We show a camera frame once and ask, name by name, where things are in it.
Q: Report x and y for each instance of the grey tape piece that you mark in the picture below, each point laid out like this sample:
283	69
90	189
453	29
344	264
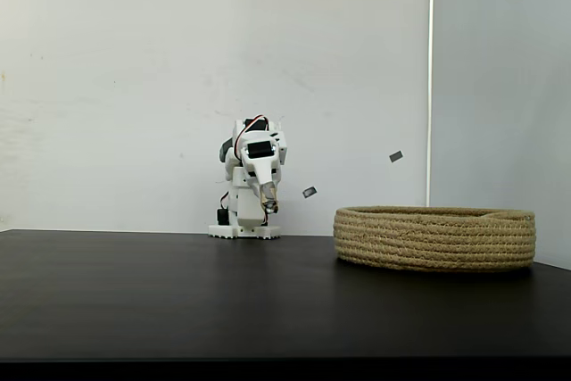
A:
396	156
309	191

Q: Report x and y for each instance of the white vertical wall trim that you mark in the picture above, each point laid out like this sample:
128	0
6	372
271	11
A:
431	86

